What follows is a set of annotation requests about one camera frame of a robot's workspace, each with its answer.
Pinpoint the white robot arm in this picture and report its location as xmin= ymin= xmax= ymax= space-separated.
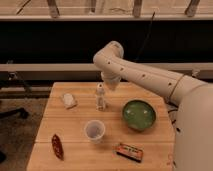
xmin=93 ymin=41 xmax=213 ymax=171

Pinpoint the small clear plastic bottle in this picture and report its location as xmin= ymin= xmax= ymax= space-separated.
xmin=96 ymin=83 xmax=106 ymax=111

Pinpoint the white crumpled packet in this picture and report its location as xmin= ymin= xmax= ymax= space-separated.
xmin=62 ymin=93 xmax=77 ymax=109

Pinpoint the green ceramic bowl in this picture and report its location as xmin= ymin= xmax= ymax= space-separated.
xmin=122 ymin=99 xmax=156 ymax=131

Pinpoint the translucent plastic cup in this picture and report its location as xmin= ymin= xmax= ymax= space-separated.
xmin=84 ymin=120 xmax=106 ymax=144

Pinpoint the orange black candy box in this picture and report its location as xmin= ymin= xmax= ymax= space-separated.
xmin=115 ymin=143 xmax=143 ymax=162

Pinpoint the dark red snack wrapper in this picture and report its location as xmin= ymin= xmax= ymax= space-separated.
xmin=51 ymin=134 xmax=64 ymax=160

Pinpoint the black hanging cable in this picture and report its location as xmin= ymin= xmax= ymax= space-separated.
xmin=133 ymin=11 xmax=156 ymax=64

